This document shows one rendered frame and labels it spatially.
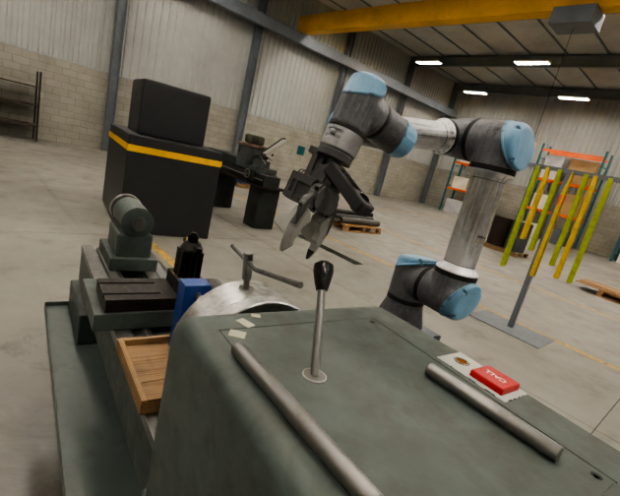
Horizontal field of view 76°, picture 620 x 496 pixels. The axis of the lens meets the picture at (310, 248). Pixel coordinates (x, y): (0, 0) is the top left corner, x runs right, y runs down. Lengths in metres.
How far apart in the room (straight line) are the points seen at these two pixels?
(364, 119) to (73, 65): 14.36
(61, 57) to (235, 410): 14.61
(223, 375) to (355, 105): 0.51
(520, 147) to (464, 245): 0.27
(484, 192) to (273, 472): 0.86
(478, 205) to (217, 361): 0.78
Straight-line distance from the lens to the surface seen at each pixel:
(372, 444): 0.51
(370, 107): 0.78
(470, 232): 1.12
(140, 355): 1.28
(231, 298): 0.86
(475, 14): 13.07
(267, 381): 0.52
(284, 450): 0.47
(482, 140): 1.13
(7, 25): 14.82
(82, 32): 15.11
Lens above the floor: 1.56
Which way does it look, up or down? 13 degrees down
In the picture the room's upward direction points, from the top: 14 degrees clockwise
